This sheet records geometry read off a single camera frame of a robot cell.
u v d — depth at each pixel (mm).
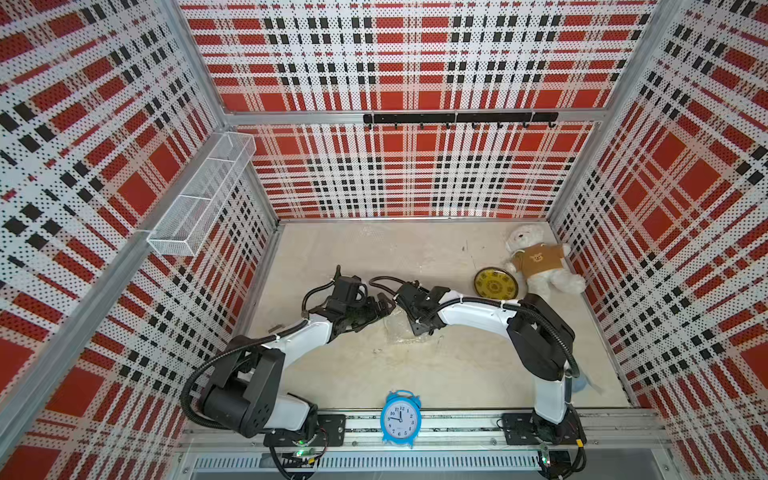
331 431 731
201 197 754
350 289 708
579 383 800
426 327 811
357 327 841
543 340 558
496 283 1016
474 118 890
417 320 650
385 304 807
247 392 427
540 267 987
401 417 734
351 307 735
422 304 673
